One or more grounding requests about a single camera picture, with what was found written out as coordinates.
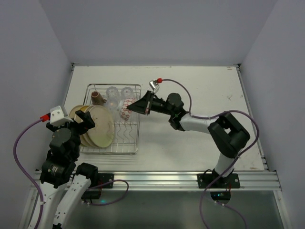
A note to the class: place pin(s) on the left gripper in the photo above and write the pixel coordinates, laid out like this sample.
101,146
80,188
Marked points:
77,122

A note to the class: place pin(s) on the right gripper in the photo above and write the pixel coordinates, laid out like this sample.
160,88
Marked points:
149,103

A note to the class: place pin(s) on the blue patterned bowl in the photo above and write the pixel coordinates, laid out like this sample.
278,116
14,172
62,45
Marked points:
130,100

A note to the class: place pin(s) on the beige front plate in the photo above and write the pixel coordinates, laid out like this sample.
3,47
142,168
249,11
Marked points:
102,134

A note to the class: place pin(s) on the pink beige plate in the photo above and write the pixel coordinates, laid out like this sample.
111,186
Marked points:
91,142

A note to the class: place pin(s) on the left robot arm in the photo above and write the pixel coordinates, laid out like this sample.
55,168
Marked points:
62,183

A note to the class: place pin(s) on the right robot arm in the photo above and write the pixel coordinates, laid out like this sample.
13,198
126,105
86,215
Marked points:
227,133

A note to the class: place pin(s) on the green rear plate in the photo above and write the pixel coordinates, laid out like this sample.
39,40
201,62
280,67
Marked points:
72,113

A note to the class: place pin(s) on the beige floral plate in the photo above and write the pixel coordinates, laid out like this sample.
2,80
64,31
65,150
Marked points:
84,140

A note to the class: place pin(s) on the clear glass back right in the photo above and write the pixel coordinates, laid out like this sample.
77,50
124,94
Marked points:
127,92

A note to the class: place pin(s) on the brown ceramic mug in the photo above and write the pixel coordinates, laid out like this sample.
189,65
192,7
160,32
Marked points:
97,98

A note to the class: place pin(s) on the clear glass front right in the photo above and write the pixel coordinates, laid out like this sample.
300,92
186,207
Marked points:
124,113

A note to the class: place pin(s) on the clear glass front left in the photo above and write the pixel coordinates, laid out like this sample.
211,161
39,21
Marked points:
112,105

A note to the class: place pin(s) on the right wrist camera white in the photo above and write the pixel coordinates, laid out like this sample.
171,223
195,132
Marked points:
154,85

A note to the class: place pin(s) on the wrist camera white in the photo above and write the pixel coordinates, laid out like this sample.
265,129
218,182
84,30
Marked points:
154,85
58,116

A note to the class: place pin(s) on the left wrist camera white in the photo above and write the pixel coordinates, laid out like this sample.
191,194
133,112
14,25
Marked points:
58,116

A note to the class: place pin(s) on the metal wire dish rack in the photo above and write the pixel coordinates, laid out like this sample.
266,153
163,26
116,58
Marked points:
125,133

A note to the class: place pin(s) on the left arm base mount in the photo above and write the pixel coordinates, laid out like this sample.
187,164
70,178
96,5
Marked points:
95,194

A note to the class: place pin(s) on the aluminium front rail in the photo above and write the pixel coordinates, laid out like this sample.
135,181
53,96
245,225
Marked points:
193,181

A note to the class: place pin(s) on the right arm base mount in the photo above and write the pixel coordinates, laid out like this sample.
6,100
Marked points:
219,183

